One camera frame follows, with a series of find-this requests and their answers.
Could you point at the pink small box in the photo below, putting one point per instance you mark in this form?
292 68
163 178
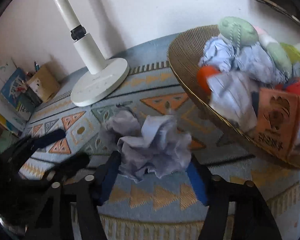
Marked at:
278 121

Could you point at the golden ribbed bowl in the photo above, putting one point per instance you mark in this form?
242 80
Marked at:
184 53

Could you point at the paper ball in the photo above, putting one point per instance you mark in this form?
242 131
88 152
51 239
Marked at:
159 149
253 60
231 98
123 123

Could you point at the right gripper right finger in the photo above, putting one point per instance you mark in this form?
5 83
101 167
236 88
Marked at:
252 218

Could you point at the blue illustrated book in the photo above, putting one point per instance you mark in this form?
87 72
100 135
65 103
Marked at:
17 93

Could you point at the green flat book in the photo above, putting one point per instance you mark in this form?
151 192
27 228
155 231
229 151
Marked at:
7 139

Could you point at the orange ball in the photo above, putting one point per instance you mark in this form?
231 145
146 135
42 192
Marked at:
203 74

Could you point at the patterned blue woven mat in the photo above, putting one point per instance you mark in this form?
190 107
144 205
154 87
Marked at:
156 208

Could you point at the white upright book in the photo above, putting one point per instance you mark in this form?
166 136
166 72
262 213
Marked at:
11 115

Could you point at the white desk lamp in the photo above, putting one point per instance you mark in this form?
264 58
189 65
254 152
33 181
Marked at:
103 76

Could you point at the green plush toy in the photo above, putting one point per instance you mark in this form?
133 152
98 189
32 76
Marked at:
280 58
238 31

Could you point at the cardboard pen holder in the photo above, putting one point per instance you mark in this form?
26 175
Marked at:
44 84

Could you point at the black mesh pen holder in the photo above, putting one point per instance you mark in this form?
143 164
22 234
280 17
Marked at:
32 97

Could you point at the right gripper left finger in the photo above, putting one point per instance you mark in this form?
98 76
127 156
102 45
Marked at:
92 191

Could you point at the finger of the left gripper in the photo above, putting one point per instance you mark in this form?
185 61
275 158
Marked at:
25 147
65 170

